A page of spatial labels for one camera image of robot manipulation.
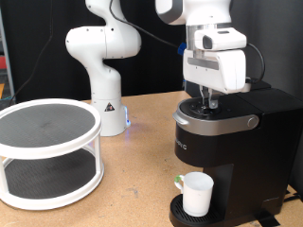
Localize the black power cable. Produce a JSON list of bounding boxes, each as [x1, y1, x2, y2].
[[282, 188, 303, 204]]

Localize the black curtain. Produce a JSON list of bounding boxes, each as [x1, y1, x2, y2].
[[0, 0, 190, 103]]

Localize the grey metal frame post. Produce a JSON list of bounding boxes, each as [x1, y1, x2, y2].
[[0, 8, 16, 102]]

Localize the white mug green taped handle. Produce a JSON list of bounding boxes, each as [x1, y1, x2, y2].
[[173, 171, 215, 218]]

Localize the white two-tier turntable shelf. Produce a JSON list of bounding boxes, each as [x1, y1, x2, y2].
[[0, 97, 105, 211]]

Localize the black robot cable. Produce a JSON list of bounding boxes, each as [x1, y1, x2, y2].
[[108, 0, 266, 85]]

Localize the blue cable connector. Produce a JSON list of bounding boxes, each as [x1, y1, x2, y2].
[[177, 42, 187, 57]]

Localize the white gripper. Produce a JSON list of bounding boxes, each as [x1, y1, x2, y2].
[[183, 48, 252, 110]]

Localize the black Keurig coffee machine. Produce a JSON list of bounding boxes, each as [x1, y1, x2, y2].
[[169, 78, 303, 227]]

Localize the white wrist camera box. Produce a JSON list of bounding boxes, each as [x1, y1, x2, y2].
[[193, 26, 248, 51]]

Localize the black tape strip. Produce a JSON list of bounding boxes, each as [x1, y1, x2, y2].
[[254, 212, 282, 227]]

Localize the grey partition panel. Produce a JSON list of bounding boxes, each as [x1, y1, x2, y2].
[[184, 0, 303, 110]]

